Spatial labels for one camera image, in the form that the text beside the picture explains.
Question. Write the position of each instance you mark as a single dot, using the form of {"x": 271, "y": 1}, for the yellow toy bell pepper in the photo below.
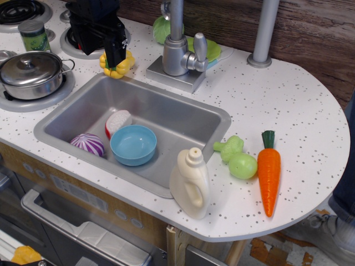
{"x": 121, "y": 69}

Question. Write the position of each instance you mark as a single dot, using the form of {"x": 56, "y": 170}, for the back left stove burner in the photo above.
{"x": 13, "y": 13}

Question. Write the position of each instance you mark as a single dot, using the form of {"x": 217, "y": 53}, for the grey sneaker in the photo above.
{"x": 332, "y": 235}

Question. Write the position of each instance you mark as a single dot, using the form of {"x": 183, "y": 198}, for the silver toy faucet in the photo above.
{"x": 178, "y": 67}

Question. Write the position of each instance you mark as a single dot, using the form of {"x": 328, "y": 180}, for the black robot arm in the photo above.
{"x": 95, "y": 24}

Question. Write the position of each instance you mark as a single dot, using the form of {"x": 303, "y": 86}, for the silver sink basin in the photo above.
{"x": 77, "y": 127}

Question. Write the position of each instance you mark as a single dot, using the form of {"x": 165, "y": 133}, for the green pea can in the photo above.
{"x": 34, "y": 36}

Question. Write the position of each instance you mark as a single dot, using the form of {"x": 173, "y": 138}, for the red white toy radish slice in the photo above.
{"x": 116, "y": 121}

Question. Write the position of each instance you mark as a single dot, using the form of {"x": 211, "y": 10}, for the purple striped toy onion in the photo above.
{"x": 90, "y": 143}

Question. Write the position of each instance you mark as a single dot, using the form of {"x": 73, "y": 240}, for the grey vertical pole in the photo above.
{"x": 260, "y": 58}

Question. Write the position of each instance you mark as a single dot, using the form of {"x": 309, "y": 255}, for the steel pot with lid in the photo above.
{"x": 32, "y": 75}

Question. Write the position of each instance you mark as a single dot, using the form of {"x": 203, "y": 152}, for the orange toy carrot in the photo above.
{"x": 269, "y": 172}

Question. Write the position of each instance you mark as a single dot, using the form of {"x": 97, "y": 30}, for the blue jeans leg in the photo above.
{"x": 342, "y": 199}

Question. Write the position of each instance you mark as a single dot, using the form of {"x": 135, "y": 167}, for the green toy cabbage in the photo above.
{"x": 162, "y": 31}

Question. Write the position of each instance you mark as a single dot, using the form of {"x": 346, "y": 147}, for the green plastic plate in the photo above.
{"x": 213, "y": 49}

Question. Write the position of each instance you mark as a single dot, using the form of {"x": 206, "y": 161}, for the cream detergent bottle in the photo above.
{"x": 190, "y": 184}

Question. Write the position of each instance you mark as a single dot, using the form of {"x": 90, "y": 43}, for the green toy broccoli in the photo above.
{"x": 229, "y": 148}

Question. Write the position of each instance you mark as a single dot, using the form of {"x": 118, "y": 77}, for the yellow toy under counter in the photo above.
{"x": 24, "y": 255}

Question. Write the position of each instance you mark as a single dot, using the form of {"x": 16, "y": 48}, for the blue plastic bowl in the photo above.
{"x": 133, "y": 145}

